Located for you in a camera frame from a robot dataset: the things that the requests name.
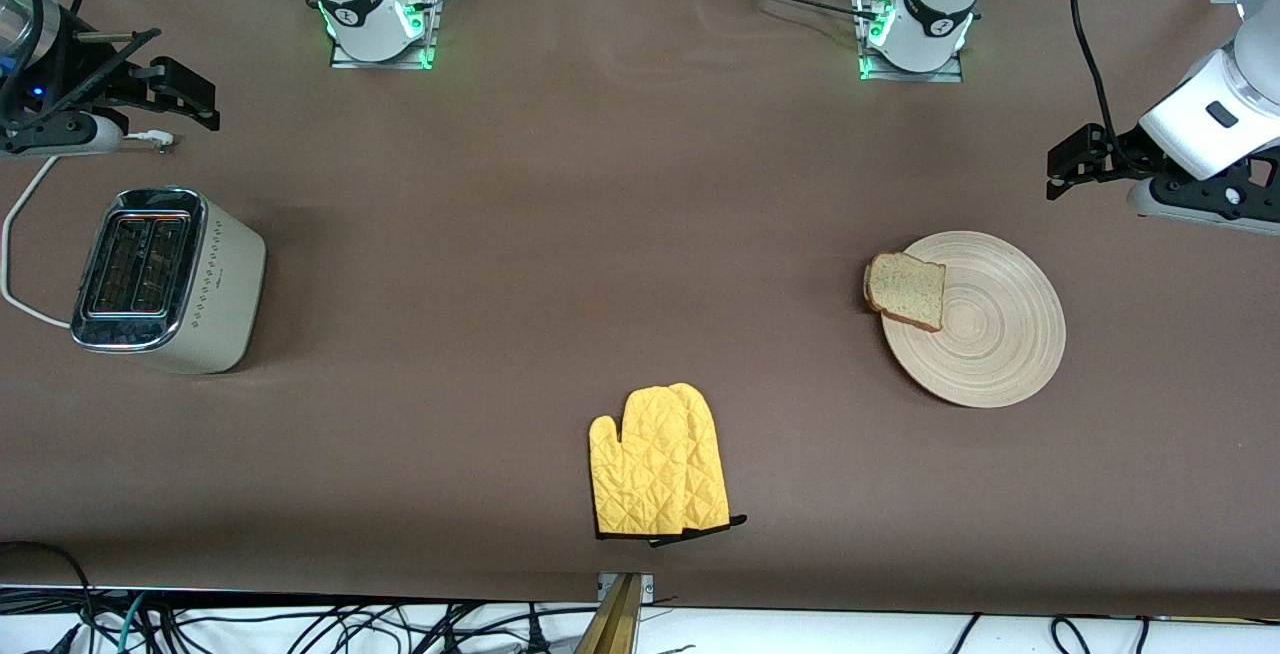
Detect round light wooden plate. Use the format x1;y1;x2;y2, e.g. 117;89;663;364
880;231;1067;409

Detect brown-crusted bread slice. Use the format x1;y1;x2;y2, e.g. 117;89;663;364
863;251;947;333

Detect beige chrome two-slot toaster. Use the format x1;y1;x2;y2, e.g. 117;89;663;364
70;187;268;375

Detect brass coloured bar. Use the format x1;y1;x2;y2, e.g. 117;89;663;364
575;574;643;654

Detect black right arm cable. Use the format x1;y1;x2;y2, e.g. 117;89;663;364
0;0;51;127

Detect white toaster power cable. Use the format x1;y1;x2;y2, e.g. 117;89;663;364
0;131;177;328

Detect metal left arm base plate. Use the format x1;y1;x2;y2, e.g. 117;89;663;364
855;0;967;84

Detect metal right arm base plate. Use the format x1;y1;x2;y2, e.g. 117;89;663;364
330;0;442;71

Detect black looped cable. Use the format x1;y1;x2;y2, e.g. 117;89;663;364
0;540;97;654

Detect teal cable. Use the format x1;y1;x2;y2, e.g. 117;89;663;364
112;592;151;654

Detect small metal table bracket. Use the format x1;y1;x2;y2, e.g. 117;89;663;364
597;572;656;603

